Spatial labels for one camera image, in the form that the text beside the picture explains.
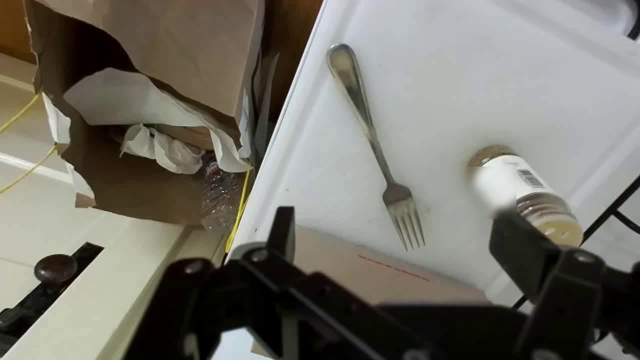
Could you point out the crumpled white paper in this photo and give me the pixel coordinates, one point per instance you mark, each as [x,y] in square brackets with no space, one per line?
[127,101]

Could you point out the brown paper bag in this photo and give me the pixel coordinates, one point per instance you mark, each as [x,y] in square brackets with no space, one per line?
[187,40]

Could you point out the silver metal fork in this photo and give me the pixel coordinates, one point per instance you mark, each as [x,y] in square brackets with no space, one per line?
[370,132]

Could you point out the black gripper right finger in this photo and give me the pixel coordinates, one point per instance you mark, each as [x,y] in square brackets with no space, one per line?
[567,300]

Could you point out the white gas stove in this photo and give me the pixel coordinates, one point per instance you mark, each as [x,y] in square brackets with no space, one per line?
[622,166]

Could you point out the dark round knob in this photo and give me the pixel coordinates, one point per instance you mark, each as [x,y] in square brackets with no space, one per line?
[56,271]

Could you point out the white cutting board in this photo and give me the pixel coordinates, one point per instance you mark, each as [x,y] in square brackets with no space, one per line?
[466,80]

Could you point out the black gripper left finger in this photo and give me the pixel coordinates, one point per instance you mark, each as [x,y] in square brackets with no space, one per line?
[221,312]

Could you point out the white label spice bottle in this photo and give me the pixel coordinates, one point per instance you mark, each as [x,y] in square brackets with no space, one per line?
[511,182]

